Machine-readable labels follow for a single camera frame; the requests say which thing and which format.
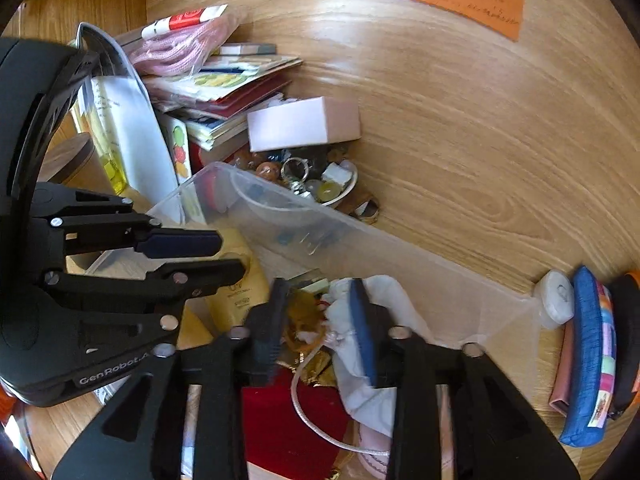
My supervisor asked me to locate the red velvet pouch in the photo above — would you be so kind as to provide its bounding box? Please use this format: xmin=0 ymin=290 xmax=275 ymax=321
xmin=240 ymin=370 xmax=351 ymax=476

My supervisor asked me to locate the stack of booklets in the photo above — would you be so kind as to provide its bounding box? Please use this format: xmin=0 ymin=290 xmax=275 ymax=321
xmin=142 ymin=42 xmax=303 ymax=153

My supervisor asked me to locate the pink cord packet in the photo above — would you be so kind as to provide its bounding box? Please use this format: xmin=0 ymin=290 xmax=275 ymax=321
xmin=127 ymin=4 xmax=241 ymax=78

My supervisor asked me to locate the white trinket bowl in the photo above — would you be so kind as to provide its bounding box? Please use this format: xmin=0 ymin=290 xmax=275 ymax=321
xmin=235 ymin=150 xmax=359 ymax=209

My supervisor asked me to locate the white round container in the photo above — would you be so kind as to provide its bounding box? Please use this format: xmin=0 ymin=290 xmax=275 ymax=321
xmin=534 ymin=269 xmax=576 ymax=331

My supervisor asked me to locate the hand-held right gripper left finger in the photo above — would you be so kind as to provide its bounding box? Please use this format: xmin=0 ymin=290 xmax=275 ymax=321
xmin=51 ymin=277 xmax=291 ymax=480

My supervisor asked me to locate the clear plastic bin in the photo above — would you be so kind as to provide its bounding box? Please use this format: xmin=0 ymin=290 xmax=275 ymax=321
xmin=145 ymin=161 xmax=543 ymax=480

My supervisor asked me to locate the pile of beads and trinkets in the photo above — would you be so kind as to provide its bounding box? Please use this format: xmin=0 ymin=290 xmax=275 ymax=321
xmin=232 ymin=145 xmax=357 ymax=201

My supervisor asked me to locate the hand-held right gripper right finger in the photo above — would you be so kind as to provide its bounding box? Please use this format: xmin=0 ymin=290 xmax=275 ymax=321
xmin=347 ymin=277 xmax=581 ymax=480

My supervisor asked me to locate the fruit sticker sheet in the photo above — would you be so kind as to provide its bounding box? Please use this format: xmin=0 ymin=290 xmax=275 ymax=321
xmin=167 ymin=115 xmax=193 ymax=181

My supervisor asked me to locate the gold tasselled charm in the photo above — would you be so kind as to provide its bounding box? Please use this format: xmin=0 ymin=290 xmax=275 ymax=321
xmin=277 ymin=287 xmax=341 ymax=391

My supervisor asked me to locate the blue patchwork pouch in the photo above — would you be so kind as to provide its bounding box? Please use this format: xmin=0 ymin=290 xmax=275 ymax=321
xmin=559 ymin=265 xmax=618 ymax=447

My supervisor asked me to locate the brown patterned trinket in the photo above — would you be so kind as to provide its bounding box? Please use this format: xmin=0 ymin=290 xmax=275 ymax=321
xmin=347 ymin=187 xmax=381 ymax=224

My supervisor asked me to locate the green cream mahjong tile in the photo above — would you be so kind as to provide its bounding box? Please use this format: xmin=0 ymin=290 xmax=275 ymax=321
xmin=287 ymin=269 xmax=331 ymax=295

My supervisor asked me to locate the white printed paper sheet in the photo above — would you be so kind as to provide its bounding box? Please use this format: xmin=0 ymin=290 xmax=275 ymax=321
xmin=75 ymin=22 xmax=181 ymax=211

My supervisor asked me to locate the white drawstring pouch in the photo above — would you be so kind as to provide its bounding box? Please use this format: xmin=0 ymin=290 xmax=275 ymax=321
xmin=290 ymin=275 xmax=431 ymax=457

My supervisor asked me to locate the orange black round case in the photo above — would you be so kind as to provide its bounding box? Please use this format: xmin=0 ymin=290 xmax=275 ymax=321
xmin=607 ymin=270 xmax=640 ymax=421

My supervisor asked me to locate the pink round container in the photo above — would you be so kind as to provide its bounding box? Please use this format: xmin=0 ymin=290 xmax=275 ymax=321
xmin=350 ymin=422 xmax=456 ymax=476

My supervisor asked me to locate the pink white box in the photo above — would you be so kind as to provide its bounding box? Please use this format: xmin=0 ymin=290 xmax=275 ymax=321
xmin=246 ymin=96 xmax=362 ymax=153

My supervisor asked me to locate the pink slim case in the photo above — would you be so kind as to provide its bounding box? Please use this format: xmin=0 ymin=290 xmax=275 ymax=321
xmin=549 ymin=320 xmax=576 ymax=418

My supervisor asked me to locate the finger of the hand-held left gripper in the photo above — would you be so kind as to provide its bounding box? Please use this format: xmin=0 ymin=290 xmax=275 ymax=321
xmin=42 ymin=259 xmax=247 ymax=357
xmin=32 ymin=182 xmax=223 ymax=261

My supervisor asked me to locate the yellow sunscreen bottle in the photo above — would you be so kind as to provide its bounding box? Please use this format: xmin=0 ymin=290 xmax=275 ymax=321
xmin=175 ymin=227 xmax=273 ymax=351

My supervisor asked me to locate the brown wooden mug lid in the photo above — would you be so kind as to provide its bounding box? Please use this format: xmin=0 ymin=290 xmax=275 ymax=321
xmin=37 ymin=132 xmax=98 ymax=186

